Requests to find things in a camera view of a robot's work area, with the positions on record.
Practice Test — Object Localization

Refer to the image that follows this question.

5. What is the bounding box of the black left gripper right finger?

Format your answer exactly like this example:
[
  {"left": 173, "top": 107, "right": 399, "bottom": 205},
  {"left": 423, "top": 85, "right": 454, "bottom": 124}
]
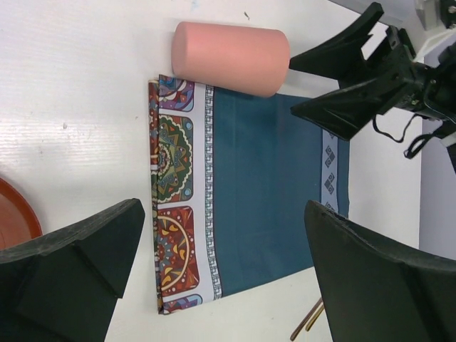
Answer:
[{"left": 304, "top": 201, "right": 455, "bottom": 341}]

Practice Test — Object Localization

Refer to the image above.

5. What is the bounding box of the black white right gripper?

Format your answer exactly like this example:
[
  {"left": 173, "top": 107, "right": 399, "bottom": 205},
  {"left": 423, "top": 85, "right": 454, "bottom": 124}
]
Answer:
[{"left": 289, "top": 1, "right": 455, "bottom": 140}]

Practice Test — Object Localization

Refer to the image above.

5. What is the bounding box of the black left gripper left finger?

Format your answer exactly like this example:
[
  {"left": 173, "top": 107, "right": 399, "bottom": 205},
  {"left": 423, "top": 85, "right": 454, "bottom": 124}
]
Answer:
[{"left": 1, "top": 199, "right": 145, "bottom": 341}]

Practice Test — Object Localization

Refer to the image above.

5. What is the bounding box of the red round plate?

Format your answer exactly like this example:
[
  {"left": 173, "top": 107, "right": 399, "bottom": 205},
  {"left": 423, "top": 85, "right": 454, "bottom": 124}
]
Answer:
[{"left": 1, "top": 179, "right": 43, "bottom": 250}]

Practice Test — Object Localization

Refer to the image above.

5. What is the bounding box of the pink plastic cup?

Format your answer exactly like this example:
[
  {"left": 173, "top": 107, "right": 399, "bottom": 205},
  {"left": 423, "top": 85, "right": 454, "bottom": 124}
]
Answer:
[{"left": 171, "top": 21, "right": 291, "bottom": 98}]

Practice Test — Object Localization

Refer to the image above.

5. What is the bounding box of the blue patterned placemat cloth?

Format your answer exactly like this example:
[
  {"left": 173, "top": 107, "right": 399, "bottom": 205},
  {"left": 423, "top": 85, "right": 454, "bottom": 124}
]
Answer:
[{"left": 148, "top": 76, "right": 349, "bottom": 314}]

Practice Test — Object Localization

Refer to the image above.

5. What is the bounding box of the copper fork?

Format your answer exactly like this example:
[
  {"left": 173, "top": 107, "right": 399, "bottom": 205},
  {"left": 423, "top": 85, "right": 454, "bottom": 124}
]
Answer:
[{"left": 304, "top": 302, "right": 325, "bottom": 332}]

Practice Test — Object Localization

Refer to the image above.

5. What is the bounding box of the copper spoon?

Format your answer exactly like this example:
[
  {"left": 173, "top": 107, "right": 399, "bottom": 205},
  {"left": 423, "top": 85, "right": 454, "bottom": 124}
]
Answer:
[{"left": 289, "top": 298, "right": 323, "bottom": 341}]

